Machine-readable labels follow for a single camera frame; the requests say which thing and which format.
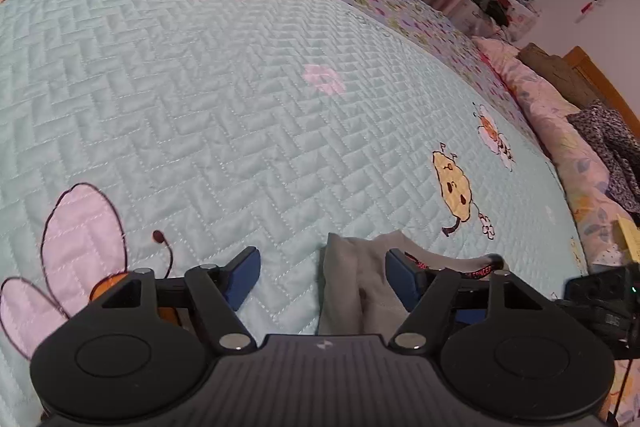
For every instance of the brown cushion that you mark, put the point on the brown cushion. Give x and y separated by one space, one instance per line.
555 72

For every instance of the yellow box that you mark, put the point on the yellow box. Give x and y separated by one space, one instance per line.
629 239

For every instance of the bee print quilted blanket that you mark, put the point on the bee print quilted blanket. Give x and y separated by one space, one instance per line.
225 132

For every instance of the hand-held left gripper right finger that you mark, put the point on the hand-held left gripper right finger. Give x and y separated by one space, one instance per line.
402 282

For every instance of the grey t-shirt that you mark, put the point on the grey t-shirt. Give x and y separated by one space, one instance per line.
350 287

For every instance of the wooden headboard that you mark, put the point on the wooden headboard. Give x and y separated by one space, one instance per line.
610 82

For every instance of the dark floral garment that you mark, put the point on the dark floral garment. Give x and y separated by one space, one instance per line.
610 147

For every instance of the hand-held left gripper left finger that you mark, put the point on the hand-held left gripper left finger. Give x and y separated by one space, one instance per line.
243 277

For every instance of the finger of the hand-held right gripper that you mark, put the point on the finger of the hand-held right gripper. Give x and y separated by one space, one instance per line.
470 316

